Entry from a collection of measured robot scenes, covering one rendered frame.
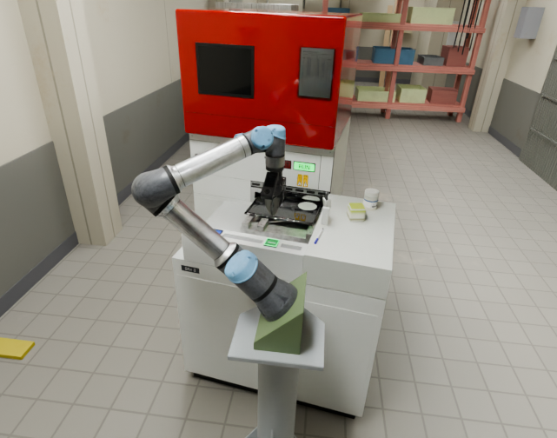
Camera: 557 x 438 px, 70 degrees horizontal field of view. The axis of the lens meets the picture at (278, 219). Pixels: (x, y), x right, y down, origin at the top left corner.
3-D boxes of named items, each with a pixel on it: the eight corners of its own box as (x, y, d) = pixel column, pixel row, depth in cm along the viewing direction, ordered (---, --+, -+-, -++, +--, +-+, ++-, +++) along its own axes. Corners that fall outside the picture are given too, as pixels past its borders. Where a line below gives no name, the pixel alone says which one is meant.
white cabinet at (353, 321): (228, 308, 275) (223, 202, 236) (369, 340, 253) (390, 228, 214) (183, 382, 220) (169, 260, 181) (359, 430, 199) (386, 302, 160)
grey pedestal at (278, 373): (320, 563, 151) (343, 426, 112) (206, 545, 155) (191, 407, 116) (322, 435, 196) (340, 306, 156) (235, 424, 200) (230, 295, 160)
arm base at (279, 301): (294, 309, 130) (274, 290, 128) (261, 328, 137) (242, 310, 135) (300, 280, 143) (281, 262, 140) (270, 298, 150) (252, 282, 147)
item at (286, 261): (192, 248, 189) (190, 223, 182) (306, 270, 177) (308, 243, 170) (182, 259, 181) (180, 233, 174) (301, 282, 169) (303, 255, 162)
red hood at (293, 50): (235, 104, 280) (232, 8, 252) (350, 116, 262) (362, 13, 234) (183, 133, 216) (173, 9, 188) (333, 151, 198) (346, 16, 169)
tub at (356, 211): (346, 215, 194) (347, 202, 190) (361, 215, 194) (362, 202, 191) (349, 222, 187) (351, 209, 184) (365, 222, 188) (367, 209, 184)
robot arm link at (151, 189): (122, 180, 116) (267, 115, 129) (124, 181, 127) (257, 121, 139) (142, 215, 119) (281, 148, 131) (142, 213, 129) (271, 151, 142)
